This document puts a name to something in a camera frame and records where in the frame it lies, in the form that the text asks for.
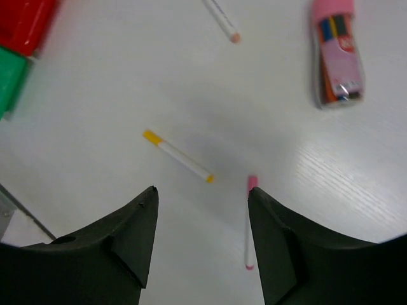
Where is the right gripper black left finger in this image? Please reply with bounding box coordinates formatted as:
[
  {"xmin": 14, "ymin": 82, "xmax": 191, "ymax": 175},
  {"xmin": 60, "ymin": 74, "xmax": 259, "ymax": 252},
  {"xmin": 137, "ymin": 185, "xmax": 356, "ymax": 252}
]
[{"xmin": 1, "ymin": 186, "xmax": 159, "ymax": 304}]

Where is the red storage bin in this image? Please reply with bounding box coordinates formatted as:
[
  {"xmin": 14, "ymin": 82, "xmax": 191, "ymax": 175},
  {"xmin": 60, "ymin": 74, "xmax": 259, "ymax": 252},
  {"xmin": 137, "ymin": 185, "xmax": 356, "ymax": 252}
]
[{"xmin": 1, "ymin": 0, "xmax": 60, "ymax": 57}]

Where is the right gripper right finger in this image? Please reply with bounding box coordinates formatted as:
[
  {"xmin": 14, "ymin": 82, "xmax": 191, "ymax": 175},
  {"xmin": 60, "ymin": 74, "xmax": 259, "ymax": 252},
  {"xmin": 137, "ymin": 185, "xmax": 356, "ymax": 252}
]
[{"xmin": 248, "ymin": 187, "xmax": 406, "ymax": 304}]

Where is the white pen yellow cap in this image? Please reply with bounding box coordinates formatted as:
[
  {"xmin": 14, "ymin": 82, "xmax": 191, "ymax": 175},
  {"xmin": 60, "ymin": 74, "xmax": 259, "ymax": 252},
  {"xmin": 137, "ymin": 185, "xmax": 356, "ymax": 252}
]
[{"xmin": 142, "ymin": 130, "xmax": 214, "ymax": 184}]

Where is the green storage bin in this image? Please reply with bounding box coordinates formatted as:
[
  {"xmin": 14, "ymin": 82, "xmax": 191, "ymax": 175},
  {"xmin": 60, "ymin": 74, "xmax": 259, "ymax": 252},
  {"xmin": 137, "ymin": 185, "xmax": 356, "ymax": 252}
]
[{"xmin": 1, "ymin": 47, "xmax": 31, "ymax": 119}]

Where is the pink capped glue bottle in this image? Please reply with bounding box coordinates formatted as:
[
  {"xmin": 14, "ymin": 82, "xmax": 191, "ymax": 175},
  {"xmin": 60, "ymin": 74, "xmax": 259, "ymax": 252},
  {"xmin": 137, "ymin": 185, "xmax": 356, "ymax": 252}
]
[{"xmin": 311, "ymin": 0, "xmax": 365, "ymax": 109}]

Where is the white pen orange cap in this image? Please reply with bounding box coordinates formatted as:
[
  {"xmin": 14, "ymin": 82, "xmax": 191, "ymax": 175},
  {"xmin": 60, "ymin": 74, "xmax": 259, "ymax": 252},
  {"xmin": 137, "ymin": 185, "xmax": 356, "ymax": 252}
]
[{"xmin": 202, "ymin": 0, "xmax": 241, "ymax": 44}]

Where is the white pen pink cap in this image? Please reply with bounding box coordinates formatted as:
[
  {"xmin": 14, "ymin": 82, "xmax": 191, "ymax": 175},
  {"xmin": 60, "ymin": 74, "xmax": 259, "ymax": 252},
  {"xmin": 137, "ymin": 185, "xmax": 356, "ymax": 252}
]
[{"xmin": 244, "ymin": 175, "xmax": 258, "ymax": 271}]

